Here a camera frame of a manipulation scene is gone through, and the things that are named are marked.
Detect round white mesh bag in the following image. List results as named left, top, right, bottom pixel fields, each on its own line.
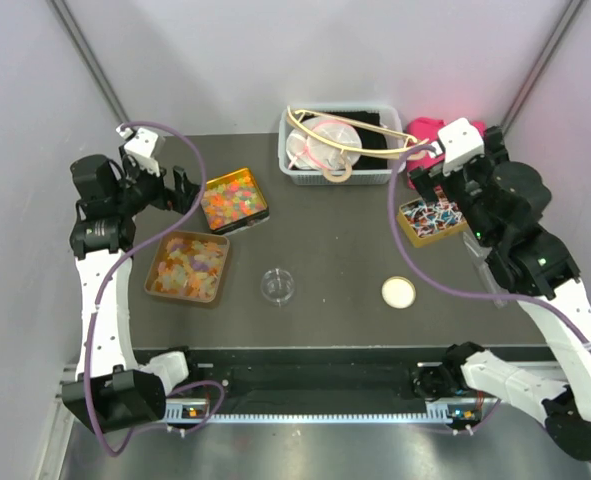
left=285, top=115, right=363, bottom=172

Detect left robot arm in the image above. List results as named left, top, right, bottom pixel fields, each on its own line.
left=61, top=154, right=202, bottom=433

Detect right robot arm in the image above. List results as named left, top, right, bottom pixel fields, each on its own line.
left=411, top=156, right=591, bottom=461

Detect clear round container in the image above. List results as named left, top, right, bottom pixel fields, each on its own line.
left=260, top=267, right=295, bottom=307

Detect purple cable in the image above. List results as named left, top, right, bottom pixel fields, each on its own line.
left=387, top=137, right=591, bottom=469
left=76, top=119, right=226, bottom=458

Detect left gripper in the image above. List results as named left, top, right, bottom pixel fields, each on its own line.
left=112, top=146, right=200, bottom=217

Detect gold tin colourful gummies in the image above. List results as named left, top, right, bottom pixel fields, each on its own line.
left=201, top=167, right=270, bottom=235

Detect wooden clothes hanger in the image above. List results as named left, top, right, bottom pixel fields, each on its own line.
left=282, top=106, right=426, bottom=184

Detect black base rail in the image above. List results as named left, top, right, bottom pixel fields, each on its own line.
left=180, top=346, right=474, bottom=416

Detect grey plastic basket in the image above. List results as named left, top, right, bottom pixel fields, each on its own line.
left=277, top=104, right=414, bottom=186

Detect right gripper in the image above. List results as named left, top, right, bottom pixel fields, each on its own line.
left=409, top=125, right=507, bottom=248

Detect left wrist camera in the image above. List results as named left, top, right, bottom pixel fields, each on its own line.
left=116, top=125, right=165, bottom=177

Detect white round lid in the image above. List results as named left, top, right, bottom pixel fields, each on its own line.
left=381, top=276, right=416, bottom=309

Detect black cloth in basket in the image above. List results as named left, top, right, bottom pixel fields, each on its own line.
left=334, top=110, right=388, bottom=150

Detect pink cloth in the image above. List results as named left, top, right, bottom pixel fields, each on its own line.
left=405, top=117, right=487, bottom=191

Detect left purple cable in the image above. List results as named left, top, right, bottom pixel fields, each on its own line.
left=76, top=119, right=226, bottom=458

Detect gold tin pastel gummies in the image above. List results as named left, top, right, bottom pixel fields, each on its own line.
left=144, top=231, right=230, bottom=305

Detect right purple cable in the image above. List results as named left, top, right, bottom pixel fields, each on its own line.
left=387, top=137, right=591, bottom=469

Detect gold tin wrapped candies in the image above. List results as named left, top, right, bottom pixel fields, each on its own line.
left=397, top=196, right=467, bottom=248

